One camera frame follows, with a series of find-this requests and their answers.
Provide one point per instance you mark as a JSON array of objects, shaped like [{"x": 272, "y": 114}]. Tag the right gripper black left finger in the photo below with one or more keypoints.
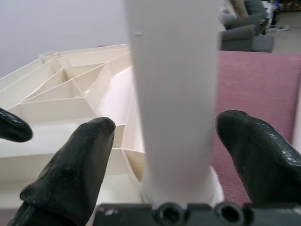
[{"x": 70, "y": 169}]

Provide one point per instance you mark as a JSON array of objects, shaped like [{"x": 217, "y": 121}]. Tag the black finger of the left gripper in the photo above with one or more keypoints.
[{"x": 14, "y": 127}]

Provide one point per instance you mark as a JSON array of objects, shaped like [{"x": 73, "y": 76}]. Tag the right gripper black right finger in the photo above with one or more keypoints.
[{"x": 258, "y": 164}]

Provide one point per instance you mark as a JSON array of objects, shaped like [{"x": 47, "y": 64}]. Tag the white plastic children table top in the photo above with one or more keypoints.
[{"x": 58, "y": 110}]

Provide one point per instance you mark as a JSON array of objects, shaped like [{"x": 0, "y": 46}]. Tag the white plastic table leg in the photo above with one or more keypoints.
[{"x": 174, "y": 94}]

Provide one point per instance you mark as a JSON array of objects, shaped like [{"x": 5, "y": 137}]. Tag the dark grey armchair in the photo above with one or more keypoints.
[{"x": 240, "y": 35}]

